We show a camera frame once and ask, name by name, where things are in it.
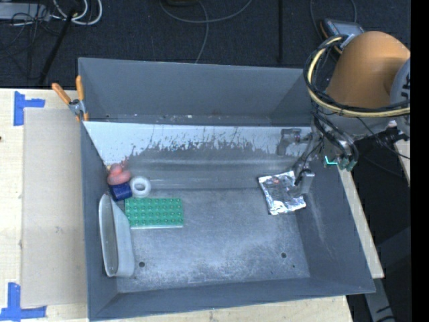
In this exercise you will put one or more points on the clear oval plastic dish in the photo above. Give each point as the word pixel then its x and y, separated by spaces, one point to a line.
pixel 115 240

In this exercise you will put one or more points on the dark blue small block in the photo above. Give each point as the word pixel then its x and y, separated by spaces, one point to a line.
pixel 120 191

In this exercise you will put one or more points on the silver foil packet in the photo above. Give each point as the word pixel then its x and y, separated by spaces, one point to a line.
pixel 279 195

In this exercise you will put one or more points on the green studded flat block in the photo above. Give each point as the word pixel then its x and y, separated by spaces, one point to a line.
pixel 154 213

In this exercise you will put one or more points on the grey metal bin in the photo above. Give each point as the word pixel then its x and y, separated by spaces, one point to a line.
pixel 221 253

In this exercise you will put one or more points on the pale cardboard board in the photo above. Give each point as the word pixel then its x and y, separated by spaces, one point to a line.
pixel 50 213

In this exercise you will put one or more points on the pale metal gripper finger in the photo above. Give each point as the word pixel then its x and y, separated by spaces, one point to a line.
pixel 298 177
pixel 308 181

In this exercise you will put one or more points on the white tape roll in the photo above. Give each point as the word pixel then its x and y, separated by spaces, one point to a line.
pixel 140 186

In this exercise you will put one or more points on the pink toy duck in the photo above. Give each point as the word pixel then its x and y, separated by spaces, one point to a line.
pixel 117 175

